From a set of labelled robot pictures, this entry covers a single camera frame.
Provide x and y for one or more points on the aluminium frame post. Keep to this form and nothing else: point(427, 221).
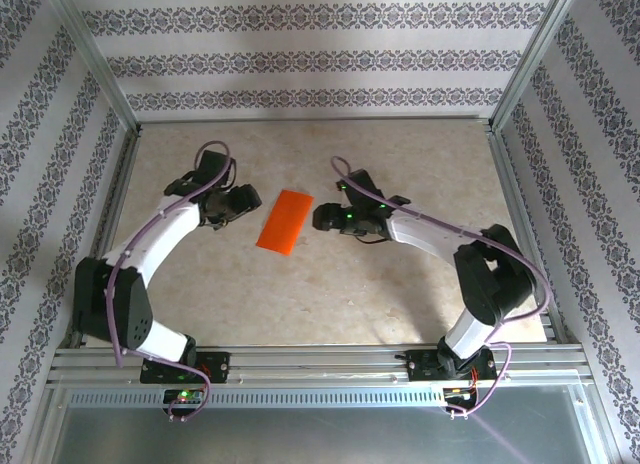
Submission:
point(535, 54)
point(96, 54)

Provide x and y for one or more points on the aluminium mounting rail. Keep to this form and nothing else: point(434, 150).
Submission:
point(310, 359)

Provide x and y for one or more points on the aluminium table edge rail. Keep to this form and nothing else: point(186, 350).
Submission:
point(310, 119)

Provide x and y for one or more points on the circuit board with green light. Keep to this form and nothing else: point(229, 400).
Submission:
point(184, 395)

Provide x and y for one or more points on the slotted metal strip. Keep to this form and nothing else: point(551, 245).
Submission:
point(310, 398)

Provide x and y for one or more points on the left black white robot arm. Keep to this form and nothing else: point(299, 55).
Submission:
point(112, 304)

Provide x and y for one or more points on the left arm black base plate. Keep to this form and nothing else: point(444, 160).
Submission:
point(217, 366)

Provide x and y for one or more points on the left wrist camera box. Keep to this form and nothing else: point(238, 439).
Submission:
point(212, 166)

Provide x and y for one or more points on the grey metal sheet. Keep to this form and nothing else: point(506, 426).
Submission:
point(300, 439)

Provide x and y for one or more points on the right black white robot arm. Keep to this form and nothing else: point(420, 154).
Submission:
point(495, 284)

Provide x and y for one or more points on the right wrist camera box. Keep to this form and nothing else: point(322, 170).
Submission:
point(360, 184)

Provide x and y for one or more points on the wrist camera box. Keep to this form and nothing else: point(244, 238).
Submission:
point(360, 184)
point(212, 166)

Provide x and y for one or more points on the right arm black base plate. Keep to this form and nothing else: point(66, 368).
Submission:
point(422, 369)

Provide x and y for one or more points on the aluminium table side rail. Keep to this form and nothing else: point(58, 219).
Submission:
point(511, 184)
point(119, 184)

